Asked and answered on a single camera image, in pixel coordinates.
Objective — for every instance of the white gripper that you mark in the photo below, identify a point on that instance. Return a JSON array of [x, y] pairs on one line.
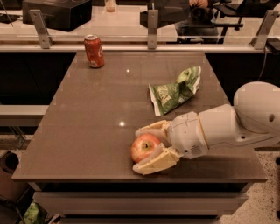
[[186, 135]]

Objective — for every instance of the red apple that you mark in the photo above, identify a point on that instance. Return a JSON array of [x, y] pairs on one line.
[[143, 146]]

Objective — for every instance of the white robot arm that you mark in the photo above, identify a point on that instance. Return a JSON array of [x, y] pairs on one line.
[[253, 120]]

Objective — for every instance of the red coke can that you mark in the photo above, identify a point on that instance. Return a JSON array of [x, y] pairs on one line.
[[93, 47]]

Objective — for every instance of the green chip bag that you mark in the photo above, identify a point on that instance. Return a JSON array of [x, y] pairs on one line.
[[167, 97]]

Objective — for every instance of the plastic cup behind glass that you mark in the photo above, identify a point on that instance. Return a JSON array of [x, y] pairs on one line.
[[110, 5]]

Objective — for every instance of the brown cabinet with hole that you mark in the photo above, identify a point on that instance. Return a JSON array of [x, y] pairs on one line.
[[10, 189]]

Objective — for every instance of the black box behind glass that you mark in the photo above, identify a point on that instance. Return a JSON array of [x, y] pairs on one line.
[[62, 15]]

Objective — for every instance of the middle metal rail bracket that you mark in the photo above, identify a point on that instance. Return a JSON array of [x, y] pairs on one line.
[[152, 29]]

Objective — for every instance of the metal rail bracket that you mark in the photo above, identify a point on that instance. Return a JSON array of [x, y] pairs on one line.
[[264, 29], [44, 38], [152, 29]]

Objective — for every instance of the person with camera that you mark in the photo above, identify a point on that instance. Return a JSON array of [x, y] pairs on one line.
[[209, 20]]

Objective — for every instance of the right metal rail bracket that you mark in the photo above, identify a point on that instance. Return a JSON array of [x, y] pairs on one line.
[[264, 29]]

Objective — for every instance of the left metal rail bracket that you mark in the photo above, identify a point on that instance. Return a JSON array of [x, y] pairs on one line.
[[44, 38]]

